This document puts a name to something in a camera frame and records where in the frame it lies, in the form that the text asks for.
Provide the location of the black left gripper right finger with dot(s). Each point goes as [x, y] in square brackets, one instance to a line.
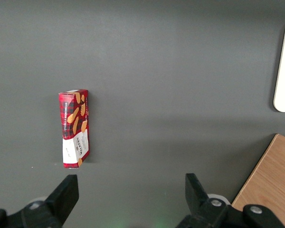
[199, 199]

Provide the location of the red tartan shortbread box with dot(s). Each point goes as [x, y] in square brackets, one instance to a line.
[74, 128]

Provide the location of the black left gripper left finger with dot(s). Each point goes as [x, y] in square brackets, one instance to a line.
[59, 202]

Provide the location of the wooden board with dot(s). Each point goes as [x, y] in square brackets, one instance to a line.
[268, 175]

